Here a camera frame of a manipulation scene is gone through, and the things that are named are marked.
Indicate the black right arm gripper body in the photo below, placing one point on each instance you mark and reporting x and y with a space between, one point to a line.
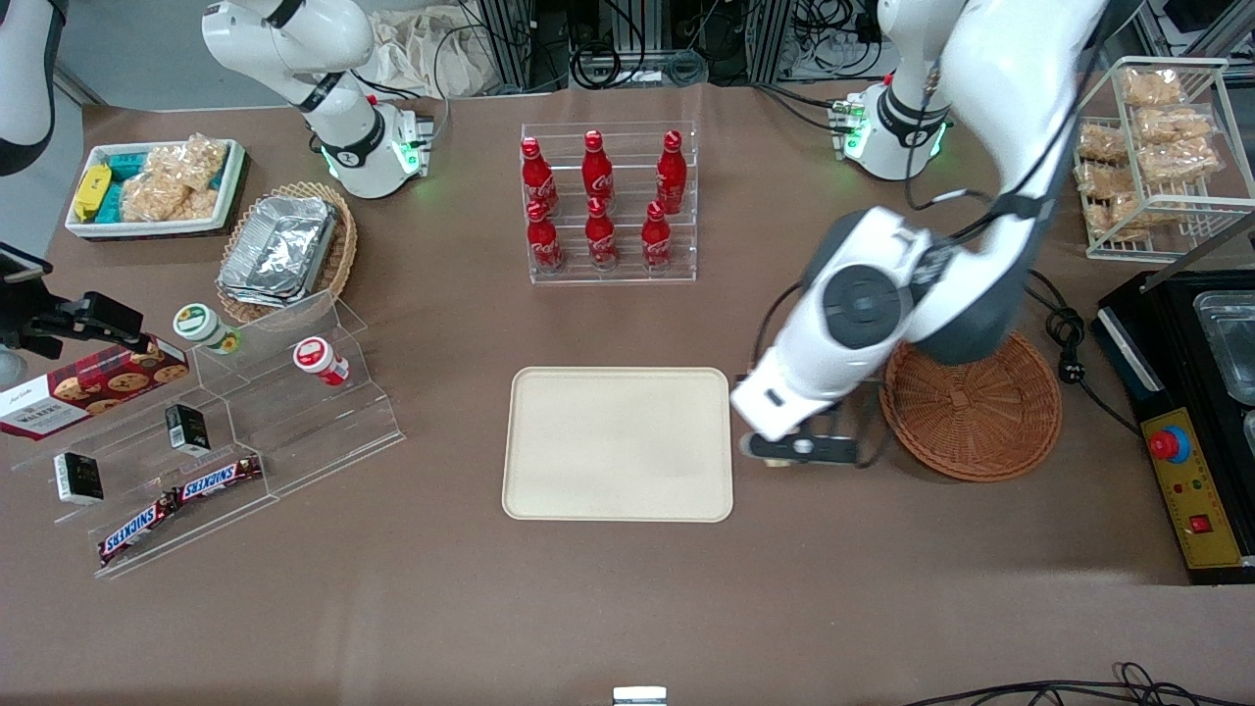
47 325

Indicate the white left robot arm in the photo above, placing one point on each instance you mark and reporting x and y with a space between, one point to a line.
1020 98

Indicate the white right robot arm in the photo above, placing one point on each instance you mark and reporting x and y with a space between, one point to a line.
294 39

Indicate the cream plastic tray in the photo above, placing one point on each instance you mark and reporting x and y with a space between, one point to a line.
618 441

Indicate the round brown wicker basket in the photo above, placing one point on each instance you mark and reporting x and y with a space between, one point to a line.
980 422

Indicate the oval light wicker basket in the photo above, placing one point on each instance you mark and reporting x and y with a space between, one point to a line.
338 255

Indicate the red Walkers cookie box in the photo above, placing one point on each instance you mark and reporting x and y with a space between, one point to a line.
88 392

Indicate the white rectangular snack bin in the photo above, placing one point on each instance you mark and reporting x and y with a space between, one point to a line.
83 227

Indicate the white cup with green lid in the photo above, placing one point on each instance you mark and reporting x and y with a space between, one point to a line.
201 326

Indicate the teal snack package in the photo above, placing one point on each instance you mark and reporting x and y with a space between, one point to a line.
111 201
129 165

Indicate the yellow snack package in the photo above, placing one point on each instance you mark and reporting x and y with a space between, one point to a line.
90 191

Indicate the clear bag of rice crackers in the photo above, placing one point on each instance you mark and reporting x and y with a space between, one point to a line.
157 196
191 162

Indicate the small black box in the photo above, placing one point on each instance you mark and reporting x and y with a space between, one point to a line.
78 478
186 429

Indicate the stack of foil containers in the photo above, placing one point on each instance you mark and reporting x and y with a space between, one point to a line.
279 250

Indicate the Snickers bar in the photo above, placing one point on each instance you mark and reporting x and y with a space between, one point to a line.
218 479
137 529

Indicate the white cup with red lid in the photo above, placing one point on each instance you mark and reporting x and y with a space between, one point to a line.
316 358

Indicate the red cola bottle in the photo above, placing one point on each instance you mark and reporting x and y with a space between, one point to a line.
537 176
601 237
671 175
597 172
544 240
656 238

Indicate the clear acrylic bottle rack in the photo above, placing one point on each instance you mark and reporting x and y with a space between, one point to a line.
608 275

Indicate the clear acrylic stepped shelf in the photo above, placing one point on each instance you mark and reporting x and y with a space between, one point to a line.
324 431

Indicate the black sealing machine yellow panel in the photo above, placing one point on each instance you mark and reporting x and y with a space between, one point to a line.
1137 333

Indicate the clear bag of fried snacks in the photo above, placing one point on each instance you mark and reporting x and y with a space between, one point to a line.
1096 179
1177 126
1113 216
1103 142
1181 162
1152 86

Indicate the aluminium equipment rack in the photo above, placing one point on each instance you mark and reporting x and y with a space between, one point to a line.
627 29

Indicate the beige cloth bag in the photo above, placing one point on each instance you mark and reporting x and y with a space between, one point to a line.
431 54

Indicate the steel pan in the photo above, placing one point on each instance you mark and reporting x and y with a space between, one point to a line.
1230 343

